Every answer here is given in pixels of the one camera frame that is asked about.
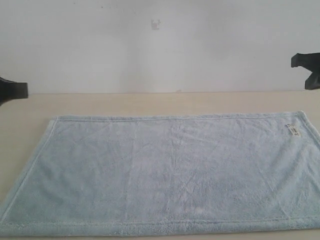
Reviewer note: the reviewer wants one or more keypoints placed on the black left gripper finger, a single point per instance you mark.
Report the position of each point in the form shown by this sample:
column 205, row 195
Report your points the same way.
column 11, row 90

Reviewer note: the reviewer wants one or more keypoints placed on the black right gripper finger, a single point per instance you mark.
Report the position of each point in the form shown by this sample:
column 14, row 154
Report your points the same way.
column 309, row 61
column 312, row 82

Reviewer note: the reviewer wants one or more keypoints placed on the white printed clothing label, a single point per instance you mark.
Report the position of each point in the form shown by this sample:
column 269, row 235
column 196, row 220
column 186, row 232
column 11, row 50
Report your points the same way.
column 293, row 129

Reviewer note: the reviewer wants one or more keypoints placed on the light blue fluffy towel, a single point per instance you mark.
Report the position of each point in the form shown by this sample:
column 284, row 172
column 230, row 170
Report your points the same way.
column 168, row 175

